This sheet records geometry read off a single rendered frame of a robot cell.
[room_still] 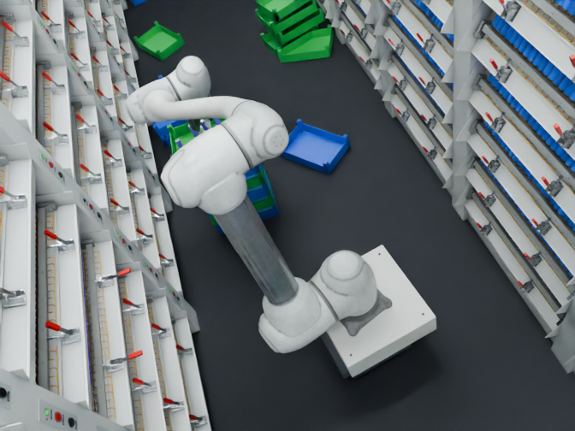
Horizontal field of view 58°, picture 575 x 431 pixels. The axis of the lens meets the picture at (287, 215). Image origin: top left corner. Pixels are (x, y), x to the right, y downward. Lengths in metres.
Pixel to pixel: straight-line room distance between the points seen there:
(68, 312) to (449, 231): 1.53
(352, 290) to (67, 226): 0.82
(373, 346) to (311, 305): 0.30
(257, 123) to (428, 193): 1.32
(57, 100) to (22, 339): 1.03
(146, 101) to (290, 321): 0.80
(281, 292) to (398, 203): 1.03
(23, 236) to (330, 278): 0.82
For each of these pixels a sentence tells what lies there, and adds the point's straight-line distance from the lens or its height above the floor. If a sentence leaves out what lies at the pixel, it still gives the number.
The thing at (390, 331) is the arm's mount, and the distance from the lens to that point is 1.75.
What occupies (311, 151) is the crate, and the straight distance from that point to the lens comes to 2.63.
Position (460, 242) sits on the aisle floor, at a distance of 2.24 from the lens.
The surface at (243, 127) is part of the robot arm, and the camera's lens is 1.21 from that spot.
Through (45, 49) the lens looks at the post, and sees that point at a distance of 2.09.
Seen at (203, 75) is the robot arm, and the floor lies 0.94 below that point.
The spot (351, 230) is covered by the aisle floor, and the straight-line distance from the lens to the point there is 2.31.
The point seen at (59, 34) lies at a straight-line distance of 2.31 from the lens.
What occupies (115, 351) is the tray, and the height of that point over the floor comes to 0.74.
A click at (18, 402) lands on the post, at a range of 1.04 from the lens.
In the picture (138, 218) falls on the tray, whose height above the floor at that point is 0.36.
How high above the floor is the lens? 1.92
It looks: 52 degrees down
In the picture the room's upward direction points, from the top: 24 degrees counter-clockwise
